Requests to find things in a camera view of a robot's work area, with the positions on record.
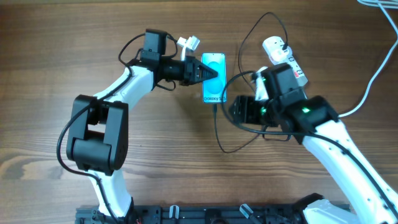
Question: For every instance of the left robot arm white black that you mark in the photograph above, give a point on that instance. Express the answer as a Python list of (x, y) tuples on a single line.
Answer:
[(94, 143)]

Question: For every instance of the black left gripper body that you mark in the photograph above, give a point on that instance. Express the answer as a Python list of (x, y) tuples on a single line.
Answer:
[(188, 62)]

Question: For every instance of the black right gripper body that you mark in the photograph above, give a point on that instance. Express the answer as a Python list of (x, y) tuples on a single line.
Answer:
[(254, 112)]

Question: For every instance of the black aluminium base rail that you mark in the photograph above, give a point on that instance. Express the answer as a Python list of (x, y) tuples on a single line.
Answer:
[(274, 213)]

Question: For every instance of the white power strip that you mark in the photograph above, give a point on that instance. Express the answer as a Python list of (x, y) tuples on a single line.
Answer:
[(276, 42)]

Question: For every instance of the white usb charger plug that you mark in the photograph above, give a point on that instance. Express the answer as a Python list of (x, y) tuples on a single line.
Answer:
[(278, 55)]

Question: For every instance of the turquoise screen smartphone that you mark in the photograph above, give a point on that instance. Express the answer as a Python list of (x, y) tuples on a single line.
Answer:
[(213, 89)]

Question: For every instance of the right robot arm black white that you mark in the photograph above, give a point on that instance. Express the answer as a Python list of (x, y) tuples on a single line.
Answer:
[(280, 102)]

